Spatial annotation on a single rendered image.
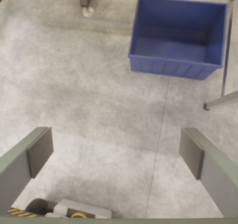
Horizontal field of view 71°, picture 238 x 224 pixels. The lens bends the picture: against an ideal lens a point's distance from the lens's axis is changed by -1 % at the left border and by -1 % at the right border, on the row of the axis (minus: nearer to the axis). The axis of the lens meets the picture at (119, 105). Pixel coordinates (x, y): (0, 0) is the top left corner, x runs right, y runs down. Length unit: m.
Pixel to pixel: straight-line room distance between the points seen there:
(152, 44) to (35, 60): 0.72
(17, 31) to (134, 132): 0.99
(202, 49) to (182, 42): 0.11
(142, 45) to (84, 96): 0.44
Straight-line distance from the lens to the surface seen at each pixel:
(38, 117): 1.10
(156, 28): 1.10
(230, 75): 0.84
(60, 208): 0.94
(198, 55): 1.06
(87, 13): 1.20
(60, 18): 1.26
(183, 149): 0.17
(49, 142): 0.17
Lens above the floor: 0.93
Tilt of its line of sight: 79 degrees down
